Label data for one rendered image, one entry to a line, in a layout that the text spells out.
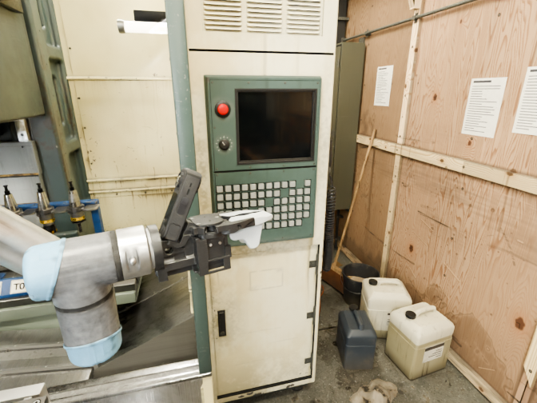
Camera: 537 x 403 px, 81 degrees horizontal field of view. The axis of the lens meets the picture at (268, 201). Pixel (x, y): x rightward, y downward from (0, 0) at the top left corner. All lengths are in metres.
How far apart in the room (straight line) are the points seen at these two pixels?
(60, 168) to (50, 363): 1.05
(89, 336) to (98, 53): 2.01
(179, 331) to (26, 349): 0.57
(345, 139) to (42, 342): 2.58
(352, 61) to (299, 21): 1.72
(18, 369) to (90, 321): 1.02
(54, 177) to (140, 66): 0.85
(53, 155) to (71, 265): 1.65
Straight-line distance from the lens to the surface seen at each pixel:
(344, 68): 3.01
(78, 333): 0.54
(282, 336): 1.81
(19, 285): 1.62
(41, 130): 2.11
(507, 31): 2.10
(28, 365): 1.54
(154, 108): 2.33
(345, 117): 3.04
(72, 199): 1.48
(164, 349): 1.42
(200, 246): 0.50
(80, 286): 0.50
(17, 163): 2.13
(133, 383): 1.22
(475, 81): 2.16
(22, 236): 0.62
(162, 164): 2.37
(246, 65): 1.29
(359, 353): 2.24
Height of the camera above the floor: 1.66
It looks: 19 degrees down
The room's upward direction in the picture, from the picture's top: straight up
